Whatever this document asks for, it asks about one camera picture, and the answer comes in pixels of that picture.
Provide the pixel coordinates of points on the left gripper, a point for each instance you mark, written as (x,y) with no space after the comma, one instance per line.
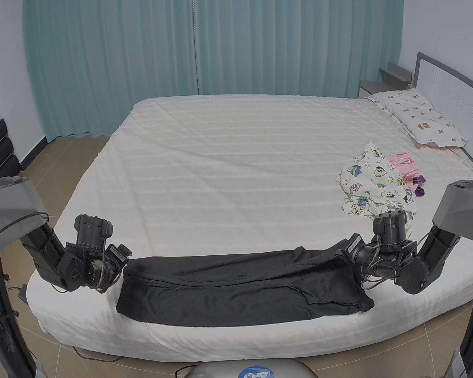
(110,278)

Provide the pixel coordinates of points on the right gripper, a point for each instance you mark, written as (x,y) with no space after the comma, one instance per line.
(364,262)

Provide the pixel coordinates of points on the black T-shirt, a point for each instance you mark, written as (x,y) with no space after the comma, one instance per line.
(220,289)

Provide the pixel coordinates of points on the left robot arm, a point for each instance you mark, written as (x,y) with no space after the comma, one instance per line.
(90,230)

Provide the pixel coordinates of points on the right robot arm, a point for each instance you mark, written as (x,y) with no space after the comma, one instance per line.
(394,228)

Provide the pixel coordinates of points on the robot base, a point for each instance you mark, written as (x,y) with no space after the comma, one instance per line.
(252,368)

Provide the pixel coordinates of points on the bed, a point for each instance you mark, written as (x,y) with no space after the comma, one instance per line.
(240,163)

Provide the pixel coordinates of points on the white printed pyjama top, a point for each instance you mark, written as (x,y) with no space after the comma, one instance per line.
(374,183)

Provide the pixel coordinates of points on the black power adapter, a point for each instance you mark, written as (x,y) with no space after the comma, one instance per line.
(23,294)

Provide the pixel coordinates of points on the purple garment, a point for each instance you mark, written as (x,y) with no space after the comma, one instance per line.
(419,190)

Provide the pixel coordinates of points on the pink garment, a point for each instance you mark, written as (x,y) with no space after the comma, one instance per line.
(406,165)

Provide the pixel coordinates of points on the white printed pillow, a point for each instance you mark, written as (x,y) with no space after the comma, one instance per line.
(418,116)

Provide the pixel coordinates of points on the black chest of drawers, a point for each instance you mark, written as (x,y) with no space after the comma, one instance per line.
(0,148)

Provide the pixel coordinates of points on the grey bedside table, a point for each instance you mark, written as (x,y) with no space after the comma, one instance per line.
(394,73)

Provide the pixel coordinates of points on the blue-green curtain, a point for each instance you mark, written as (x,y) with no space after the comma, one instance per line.
(110,53)
(291,34)

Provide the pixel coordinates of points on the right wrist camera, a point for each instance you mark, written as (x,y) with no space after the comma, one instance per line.
(354,244)

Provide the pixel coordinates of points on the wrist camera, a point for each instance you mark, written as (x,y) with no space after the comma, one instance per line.
(354,244)
(119,256)

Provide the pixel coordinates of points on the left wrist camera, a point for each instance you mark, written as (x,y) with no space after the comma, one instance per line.
(119,256)

